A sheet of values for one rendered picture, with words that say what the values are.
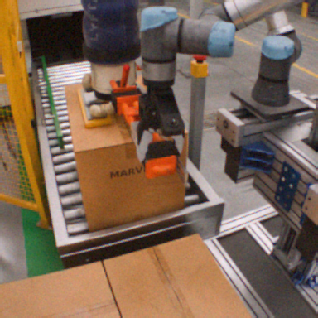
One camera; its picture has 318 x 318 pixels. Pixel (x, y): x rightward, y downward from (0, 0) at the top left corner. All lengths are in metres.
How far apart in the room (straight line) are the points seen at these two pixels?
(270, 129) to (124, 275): 0.75
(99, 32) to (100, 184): 0.53
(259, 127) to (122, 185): 0.54
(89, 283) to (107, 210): 0.29
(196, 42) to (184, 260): 0.85
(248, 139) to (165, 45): 0.65
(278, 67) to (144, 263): 0.85
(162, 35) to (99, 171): 0.64
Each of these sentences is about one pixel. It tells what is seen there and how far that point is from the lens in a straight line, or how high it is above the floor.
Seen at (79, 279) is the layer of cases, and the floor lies 0.54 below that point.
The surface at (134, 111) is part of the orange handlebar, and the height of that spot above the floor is 1.10.
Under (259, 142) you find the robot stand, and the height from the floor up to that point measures 0.90.
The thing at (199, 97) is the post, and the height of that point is 0.82.
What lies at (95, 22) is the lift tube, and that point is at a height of 1.31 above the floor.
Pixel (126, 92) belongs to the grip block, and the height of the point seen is 1.10.
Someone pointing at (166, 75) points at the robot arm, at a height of 1.30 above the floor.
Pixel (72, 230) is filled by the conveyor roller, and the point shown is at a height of 0.54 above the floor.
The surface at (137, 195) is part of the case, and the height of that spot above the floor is 0.71.
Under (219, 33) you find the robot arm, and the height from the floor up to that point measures 1.40.
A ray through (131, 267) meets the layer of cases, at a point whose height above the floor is 0.54.
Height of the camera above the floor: 1.56
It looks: 35 degrees down
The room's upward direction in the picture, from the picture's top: straight up
